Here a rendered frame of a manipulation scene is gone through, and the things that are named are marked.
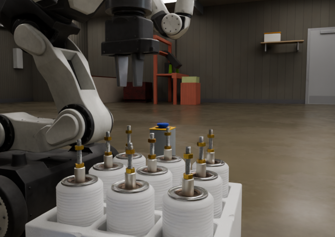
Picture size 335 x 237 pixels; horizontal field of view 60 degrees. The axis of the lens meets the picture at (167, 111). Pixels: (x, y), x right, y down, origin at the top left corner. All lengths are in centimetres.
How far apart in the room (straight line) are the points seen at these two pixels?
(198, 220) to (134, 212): 12
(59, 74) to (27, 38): 16
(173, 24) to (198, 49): 873
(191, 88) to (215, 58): 199
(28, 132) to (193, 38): 902
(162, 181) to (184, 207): 16
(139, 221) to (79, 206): 13
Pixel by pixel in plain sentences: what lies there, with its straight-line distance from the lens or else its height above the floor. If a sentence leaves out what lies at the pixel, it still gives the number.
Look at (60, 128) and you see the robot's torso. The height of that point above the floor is 32.
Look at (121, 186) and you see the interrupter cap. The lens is 61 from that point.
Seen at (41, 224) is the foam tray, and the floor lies 18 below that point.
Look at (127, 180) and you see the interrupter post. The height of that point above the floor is 27.
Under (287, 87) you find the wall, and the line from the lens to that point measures 942.
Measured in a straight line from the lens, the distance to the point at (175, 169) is 77.
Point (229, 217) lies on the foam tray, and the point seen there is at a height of 18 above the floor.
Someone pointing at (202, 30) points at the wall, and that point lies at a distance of 990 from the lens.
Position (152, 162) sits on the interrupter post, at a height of 28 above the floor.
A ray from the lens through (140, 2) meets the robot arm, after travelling 55.
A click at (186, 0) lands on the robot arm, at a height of 78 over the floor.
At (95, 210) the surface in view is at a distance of 65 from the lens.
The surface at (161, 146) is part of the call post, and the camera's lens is 96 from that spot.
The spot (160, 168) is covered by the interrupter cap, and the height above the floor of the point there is 25.
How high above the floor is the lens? 45
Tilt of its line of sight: 5 degrees down
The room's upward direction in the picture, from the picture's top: straight up
